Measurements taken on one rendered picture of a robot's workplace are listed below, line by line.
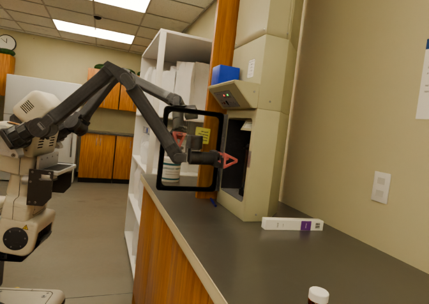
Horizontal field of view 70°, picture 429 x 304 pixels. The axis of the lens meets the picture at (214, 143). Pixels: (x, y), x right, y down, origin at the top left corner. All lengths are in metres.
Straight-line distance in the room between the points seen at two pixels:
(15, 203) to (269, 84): 1.21
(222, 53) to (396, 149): 0.90
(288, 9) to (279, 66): 0.24
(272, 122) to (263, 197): 0.32
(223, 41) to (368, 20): 0.66
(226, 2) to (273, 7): 0.39
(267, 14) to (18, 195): 1.34
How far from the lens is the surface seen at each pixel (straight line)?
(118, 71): 1.31
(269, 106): 1.29
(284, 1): 1.40
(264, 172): 1.30
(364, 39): 1.52
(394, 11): 1.46
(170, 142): 1.28
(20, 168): 1.62
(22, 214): 1.62
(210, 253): 0.97
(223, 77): 1.42
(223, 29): 1.65
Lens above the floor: 1.32
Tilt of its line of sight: 3 degrees down
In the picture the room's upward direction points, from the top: 7 degrees clockwise
